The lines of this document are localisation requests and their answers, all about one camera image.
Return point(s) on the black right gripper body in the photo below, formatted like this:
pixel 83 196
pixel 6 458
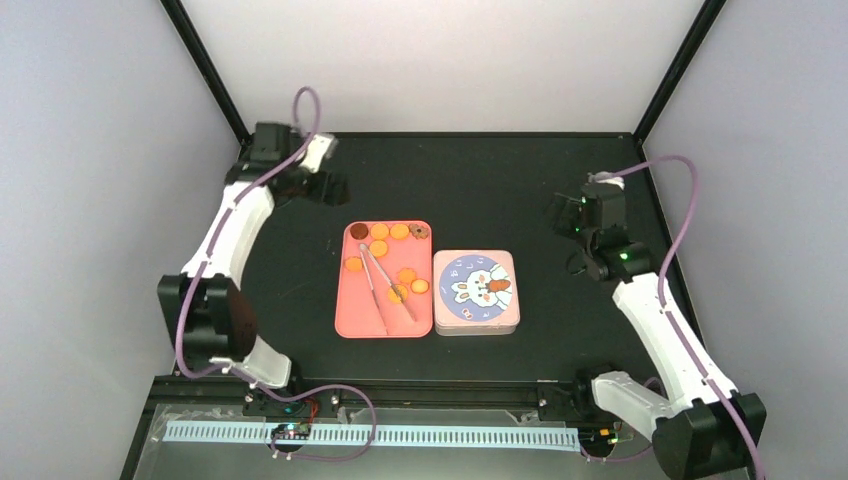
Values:
pixel 564 205

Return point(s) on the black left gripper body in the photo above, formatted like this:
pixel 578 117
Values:
pixel 318 192

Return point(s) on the silver tin lid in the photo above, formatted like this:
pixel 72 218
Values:
pixel 475 286

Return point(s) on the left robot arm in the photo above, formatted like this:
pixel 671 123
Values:
pixel 210 321

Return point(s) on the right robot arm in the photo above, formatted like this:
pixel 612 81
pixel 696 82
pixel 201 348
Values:
pixel 702 424

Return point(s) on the dark chocolate round cookie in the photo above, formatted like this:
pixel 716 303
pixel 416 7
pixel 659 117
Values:
pixel 359 231

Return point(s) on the round orange cookie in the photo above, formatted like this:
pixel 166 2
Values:
pixel 379 231
pixel 399 231

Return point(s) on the spiky flower cookie left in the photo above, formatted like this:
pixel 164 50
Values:
pixel 353 264

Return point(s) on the round orange cookie top right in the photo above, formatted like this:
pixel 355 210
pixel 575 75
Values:
pixel 399 231

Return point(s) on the pink plastic tray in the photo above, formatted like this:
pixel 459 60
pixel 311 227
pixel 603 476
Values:
pixel 363 310

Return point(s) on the flower cookie with dark centre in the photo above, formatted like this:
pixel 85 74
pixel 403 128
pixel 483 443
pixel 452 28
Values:
pixel 419 231

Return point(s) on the pale flower cookie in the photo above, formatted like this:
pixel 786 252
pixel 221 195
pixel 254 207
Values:
pixel 407 275

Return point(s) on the round cookie with red mark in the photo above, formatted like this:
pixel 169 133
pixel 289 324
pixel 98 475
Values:
pixel 397 293

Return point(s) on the pale oval cookie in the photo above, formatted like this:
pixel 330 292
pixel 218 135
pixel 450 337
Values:
pixel 419 286

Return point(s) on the metal tin with white dividers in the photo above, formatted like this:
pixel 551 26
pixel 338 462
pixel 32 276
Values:
pixel 475 329

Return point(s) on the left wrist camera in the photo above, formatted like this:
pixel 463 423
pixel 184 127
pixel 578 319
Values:
pixel 319 148

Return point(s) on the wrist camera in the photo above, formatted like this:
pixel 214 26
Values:
pixel 608 178
pixel 319 148

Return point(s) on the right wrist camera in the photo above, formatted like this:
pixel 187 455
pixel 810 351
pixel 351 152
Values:
pixel 608 178

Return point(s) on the black front rail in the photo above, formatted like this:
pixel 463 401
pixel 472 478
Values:
pixel 547 395

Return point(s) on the white slotted cable duct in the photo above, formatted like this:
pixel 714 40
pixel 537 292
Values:
pixel 436 436

